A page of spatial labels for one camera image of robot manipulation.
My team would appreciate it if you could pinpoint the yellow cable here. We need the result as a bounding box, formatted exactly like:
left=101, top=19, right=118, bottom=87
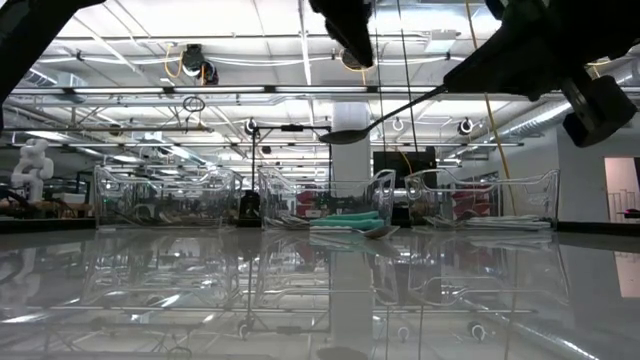
left=464, top=0, right=519, bottom=217

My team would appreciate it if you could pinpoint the silver ventilation duct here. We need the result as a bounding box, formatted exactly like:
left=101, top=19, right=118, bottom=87
left=19, top=64, right=89, bottom=104
left=499, top=64, right=640, bottom=141

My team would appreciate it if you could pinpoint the black monitor screen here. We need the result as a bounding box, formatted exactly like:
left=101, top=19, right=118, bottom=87
left=372, top=149, right=439, bottom=191

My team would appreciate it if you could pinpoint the white robot statue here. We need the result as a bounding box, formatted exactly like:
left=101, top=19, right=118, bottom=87
left=9, top=138, right=55, bottom=205

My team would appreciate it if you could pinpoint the black metal frame stand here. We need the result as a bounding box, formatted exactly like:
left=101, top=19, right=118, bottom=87
left=249, top=124, right=334, bottom=221

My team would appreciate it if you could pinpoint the clear plastic bin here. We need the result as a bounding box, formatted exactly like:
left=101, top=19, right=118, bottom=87
left=257, top=167, right=397, bottom=231
left=403, top=168, right=561, bottom=229
left=93, top=166, right=244, bottom=229

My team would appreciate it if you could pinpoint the black spoon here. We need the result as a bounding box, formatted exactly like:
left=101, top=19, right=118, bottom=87
left=318, top=85, right=449, bottom=146

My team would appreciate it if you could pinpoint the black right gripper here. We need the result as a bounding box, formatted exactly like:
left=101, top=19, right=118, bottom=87
left=442, top=0, right=640, bottom=149

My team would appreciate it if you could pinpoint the red box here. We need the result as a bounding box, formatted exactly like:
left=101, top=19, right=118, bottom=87
left=452, top=185, right=494, bottom=219

